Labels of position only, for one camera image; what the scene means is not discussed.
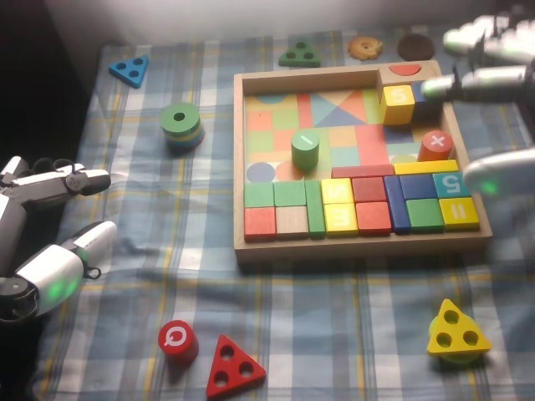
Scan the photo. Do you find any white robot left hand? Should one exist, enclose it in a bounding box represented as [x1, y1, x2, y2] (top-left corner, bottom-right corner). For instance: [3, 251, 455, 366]
[0, 155, 119, 325]

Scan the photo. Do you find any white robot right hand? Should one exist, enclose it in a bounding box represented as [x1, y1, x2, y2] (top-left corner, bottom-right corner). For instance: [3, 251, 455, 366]
[420, 14, 535, 201]

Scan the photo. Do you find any red cylinder with x sign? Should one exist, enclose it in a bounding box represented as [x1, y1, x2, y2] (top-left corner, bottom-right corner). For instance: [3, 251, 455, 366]
[417, 130, 455, 164]

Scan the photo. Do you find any green cylinder with minus sign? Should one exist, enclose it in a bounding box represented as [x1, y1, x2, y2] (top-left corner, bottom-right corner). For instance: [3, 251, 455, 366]
[291, 129, 321, 172]

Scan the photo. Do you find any dark blue cube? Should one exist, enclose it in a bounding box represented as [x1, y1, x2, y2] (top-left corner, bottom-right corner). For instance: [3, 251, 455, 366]
[411, 81, 444, 122]

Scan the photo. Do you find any wooden puzzle tray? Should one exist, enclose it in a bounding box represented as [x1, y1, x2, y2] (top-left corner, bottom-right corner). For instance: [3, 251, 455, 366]
[232, 59, 494, 264]

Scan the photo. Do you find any dark brown toy cookie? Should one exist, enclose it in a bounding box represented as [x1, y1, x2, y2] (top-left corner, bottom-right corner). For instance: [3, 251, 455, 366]
[396, 33, 436, 62]

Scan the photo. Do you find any tan toy biscuit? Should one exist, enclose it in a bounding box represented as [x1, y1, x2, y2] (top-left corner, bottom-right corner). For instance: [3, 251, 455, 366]
[347, 35, 385, 62]

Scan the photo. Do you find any green triangle with three holes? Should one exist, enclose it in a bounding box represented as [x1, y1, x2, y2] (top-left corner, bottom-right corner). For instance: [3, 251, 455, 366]
[278, 40, 323, 69]

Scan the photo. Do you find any red triangle with three holes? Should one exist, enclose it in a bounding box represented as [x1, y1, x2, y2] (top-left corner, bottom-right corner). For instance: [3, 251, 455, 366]
[206, 333, 268, 400]

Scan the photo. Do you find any blue triangle with three holes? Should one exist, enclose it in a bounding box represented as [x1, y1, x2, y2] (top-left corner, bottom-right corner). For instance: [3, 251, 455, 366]
[108, 53, 150, 89]

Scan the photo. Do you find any blue grey plaid cloth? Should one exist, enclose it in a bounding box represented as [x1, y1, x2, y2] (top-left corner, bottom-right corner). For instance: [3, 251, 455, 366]
[31, 24, 535, 401]

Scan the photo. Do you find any yellow triangle with three holes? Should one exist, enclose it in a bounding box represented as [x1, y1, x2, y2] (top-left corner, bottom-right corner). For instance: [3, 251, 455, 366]
[425, 298, 493, 357]

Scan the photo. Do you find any red cylinder with white ring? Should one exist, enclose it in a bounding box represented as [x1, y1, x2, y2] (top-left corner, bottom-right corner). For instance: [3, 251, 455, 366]
[157, 320, 200, 364]

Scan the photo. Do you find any blue wooden ring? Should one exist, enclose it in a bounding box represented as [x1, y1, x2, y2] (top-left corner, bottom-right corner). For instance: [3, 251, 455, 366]
[166, 134, 206, 149]

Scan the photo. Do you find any yellow wooden ring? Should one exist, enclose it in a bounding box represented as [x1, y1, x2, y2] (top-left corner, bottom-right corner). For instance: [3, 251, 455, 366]
[162, 128, 204, 143]

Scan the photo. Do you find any green wooden ring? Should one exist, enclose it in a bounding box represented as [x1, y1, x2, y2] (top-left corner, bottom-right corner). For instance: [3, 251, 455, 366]
[160, 102, 201, 138]

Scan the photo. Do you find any red wooden ring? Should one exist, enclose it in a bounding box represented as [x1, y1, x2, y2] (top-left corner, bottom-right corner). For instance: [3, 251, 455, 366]
[168, 127, 206, 155]

